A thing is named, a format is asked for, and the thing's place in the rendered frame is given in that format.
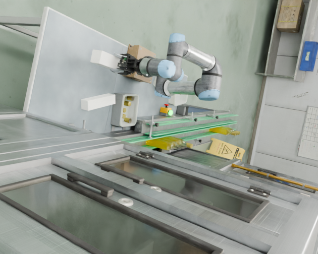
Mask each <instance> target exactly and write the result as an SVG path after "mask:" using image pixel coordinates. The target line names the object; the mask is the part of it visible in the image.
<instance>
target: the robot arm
mask: <svg viewBox="0 0 318 254"><path fill-rule="evenodd" d="M168 43H169V44H168V51H167V58H166V59H163V58H154V57H152V56H145V57H144V58H140V59H139V60H138V59H136V58H135V57H134V56H132V55H130V54H128V53H126V54H122V53H115V52H114V53H115V54H114V56H116V57H118V58H120V63H118V65H117V66H118V67H119V68H116V69H110V71H112V72H114V73H117V74H120V75H123V76H127V75H130V74H131V73H132V74H133V73H134V72H135V71H136V72H137V74H138V75H141V76H142V75H143V76H144V77H146V78H150V77H153V76H156V84H155V89H154V94H155V96H159V97H163V98H168V99H170V98H171V96H174V95H175V94H180V95H196V96H197V97H198V99H200V100H204V101H214V100H217V99H218V98H219V94H220V88H221V82H222V75H223V70H222V66H221V64H220V62H219V61H218V59H217V58H216V57H215V56H214V55H212V54H210V53H204V52H203V51H201V50H199V49H197V48H195V47H193V46H192V45H190V44H188V43H186V42H185V35H183V34H181V33H172V34H171V35H170V38H169V42H168ZM182 58H183V59H185V60H187V61H189V62H192V63H194V64H196V65H198V66H200V68H201V69H202V76H201V78H199V79H197V80H196V81H181V80H182V79H183V77H184V72H183V70H182V69H181V64H182Z"/></svg>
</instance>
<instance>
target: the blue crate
mask: <svg viewBox="0 0 318 254"><path fill-rule="evenodd" d="M317 51H318V42H315V41H305V44H304V49H303V54H302V59H301V64H300V70H301V71H309V72H313V70H314V65H315V60H316V56H317Z"/></svg>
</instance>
